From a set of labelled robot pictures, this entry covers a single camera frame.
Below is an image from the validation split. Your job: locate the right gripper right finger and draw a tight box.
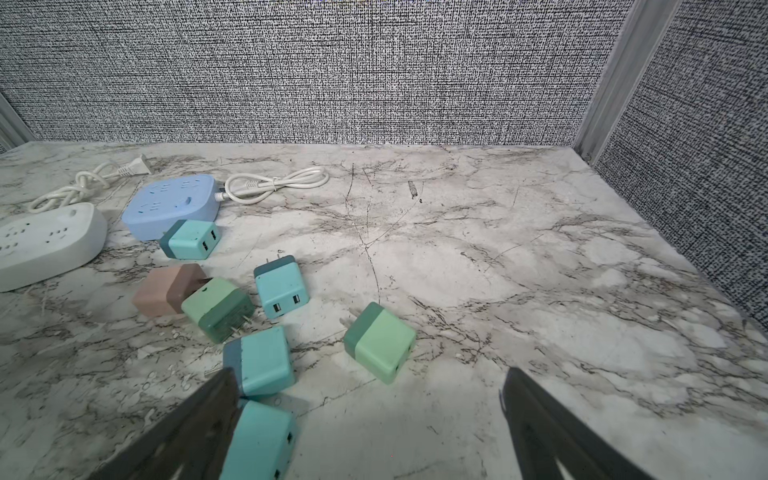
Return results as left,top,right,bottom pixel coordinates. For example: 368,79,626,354
500,367,650,479

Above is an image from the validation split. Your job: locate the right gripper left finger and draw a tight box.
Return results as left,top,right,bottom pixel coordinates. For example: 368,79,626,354
90,368,241,479

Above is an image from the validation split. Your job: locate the teal adapter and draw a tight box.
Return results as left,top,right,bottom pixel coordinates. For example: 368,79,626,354
159,220,222,260
220,400,298,480
223,326,296,399
253,255,310,320

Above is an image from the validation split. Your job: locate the pink plug adapter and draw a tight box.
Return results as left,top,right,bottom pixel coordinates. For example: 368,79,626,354
132,263,210,318

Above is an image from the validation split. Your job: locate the green adapter beside pink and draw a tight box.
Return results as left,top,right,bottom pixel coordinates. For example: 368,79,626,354
181,278,255,344

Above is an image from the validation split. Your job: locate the green adapter right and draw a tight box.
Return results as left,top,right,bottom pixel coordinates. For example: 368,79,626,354
343,302,417,384

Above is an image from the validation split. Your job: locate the blue square power strip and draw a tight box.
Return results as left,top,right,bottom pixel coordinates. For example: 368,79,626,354
121,174,220,241

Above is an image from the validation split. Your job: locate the white square power strip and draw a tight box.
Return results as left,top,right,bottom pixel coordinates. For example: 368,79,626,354
1,203,108,292

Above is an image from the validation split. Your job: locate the white cable of blue strip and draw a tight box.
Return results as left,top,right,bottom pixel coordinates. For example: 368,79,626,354
214,166,331,207

